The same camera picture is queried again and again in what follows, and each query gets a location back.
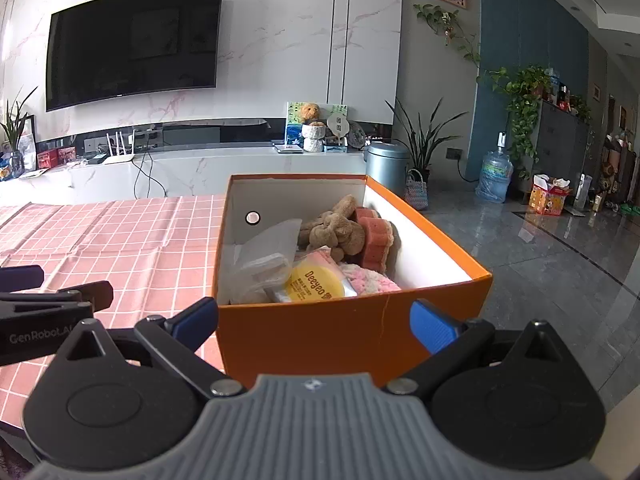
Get pink checked tablecloth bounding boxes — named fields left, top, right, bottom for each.
left=0, top=194, right=228, bottom=431

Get woven basket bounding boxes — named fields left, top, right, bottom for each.
left=404, top=169, right=430, bottom=211

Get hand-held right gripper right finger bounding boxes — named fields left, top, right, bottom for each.
left=384, top=299, right=572, bottom=400

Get orange cardboard box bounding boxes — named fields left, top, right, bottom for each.
left=211, top=174, right=493, bottom=388

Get red orange gift box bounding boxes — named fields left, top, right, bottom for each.
left=528, top=174, right=572, bottom=217

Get black cables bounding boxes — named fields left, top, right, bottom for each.
left=132, top=147, right=168, bottom=198

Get green plant in glass vase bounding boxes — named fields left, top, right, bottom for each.
left=0, top=85, right=40, bottom=178

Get black picture frame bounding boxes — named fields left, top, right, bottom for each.
left=17, top=115, right=37, bottom=171

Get black wall television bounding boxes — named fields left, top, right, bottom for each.
left=46, top=0, right=225, bottom=112

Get white marble television console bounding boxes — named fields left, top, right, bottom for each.
left=0, top=145, right=368, bottom=206

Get hanging vine plant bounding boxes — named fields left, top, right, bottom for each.
left=412, top=2, right=483, bottom=68

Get grey round trash can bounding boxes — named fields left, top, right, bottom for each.
left=366, top=141, right=411, bottom=196

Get green blue painting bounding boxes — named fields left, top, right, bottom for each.
left=285, top=101, right=348, bottom=146

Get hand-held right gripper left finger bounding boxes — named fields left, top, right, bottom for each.
left=64, top=296, right=248, bottom=401

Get dark grey cabinet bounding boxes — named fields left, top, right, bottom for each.
left=535, top=97, right=591, bottom=196

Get long-leaf potted plant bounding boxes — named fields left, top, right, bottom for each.
left=385, top=97, right=463, bottom=181

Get pink fluffy cloth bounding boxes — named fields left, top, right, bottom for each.
left=340, top=262, right=403, bottom=297

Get yellow Deeyeo packet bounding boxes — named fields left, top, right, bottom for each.
left=265, top=246, right=358, bottom=305

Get white fan-shaped ornament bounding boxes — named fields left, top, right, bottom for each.
left=326, top=110, right=350, bottom=147

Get brown plush toy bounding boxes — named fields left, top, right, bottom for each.
left=297, top=195, right=366, bottom=263

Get dark cluttered shelf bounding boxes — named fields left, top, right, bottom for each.
left=600, top=130, right=640, bottom=206

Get group of bottles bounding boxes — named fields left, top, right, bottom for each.
left=542, top=67, right=591, bottom=116

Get blue water jug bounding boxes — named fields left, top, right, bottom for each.
left=475, top=131, right=515, bottom=204

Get clear plastic bag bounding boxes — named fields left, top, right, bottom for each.
left=222, top=217, right=303, bottom=306

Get trailing pothos plant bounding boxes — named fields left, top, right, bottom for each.
left=477, top=65, right=551, bottom=181

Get white router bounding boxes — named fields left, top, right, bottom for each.
left=102, top=131, right=136, bottom=166

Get reddish brown sponge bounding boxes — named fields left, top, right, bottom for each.
left=354, top=206, right=398, bottom=273

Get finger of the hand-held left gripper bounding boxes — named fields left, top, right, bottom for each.
left=0, top=265, right=45, bottom=293
left=0, top=281, right=115, bottom=320

